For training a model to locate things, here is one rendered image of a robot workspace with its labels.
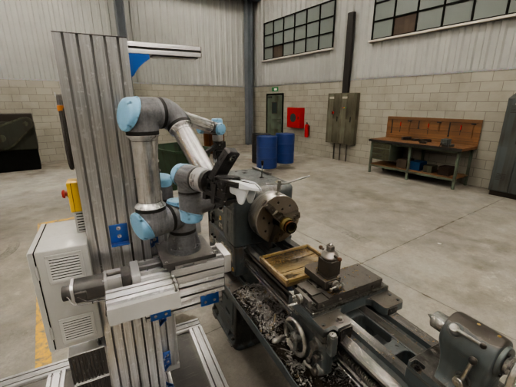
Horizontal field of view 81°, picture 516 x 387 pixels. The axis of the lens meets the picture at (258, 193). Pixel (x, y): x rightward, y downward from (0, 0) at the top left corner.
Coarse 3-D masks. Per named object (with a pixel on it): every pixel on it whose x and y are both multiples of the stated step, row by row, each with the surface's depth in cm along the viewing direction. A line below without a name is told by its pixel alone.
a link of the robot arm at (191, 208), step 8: (200, 192) 99; (184, 200) 97; (192, 200) 97; (200, 200) 99; (208, 200) 102; (184, 208) 97; (192, 208) 98; (200, 208) 100; (208, 208) 102; (184, 216) 98; (192, 216) 98; (200, 216) 100
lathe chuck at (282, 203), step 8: (272, 192) 193; (264, 200) 186; (272, 200) 185; (280, 200) 188; (288, 200) 190; (256, 208) 186; (264, 208) 184; (280, 208) 189; (288, 208) 192; (296, 208) 195; (256, 216) 184; (264, 216) 185; (256, 224) 184; (264, 224) 187; (272, 224) 189; (296, 224) 199; (264, 232) 188; (280, 240) 196
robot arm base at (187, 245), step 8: (192, 232) 130; (168, 240) 131; (176, 240) 129; (184, 240) 128; (192, 240) 130; (168, 248) 130; (176, 248) 130; (184, 248) 128; (192, 248) 130; (200, 248) 135
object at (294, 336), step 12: (288, 324) 145; (300, 324) 141; (288, 336) 147; (300, 336) 136; (312, 336) 133; (300, 348) 144; (312, 348) 129; (324, 348) 127; (312, 360) 131; (324, 360) 129; (312, 372) 131; (324, 372) 131
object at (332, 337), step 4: (332, 332) 124; (328, 336) 123; (332, 336) 122; (336, 336) 123; (328, 340) 123; (332, 340) 121; (336, 340) 122; (328, 344) 124; (332, 344) 122; (336, 344) 123; (328, 348) 124; (332, 348) 123; (336, 348) 124; (328, 352) 125; (332, 352) 123
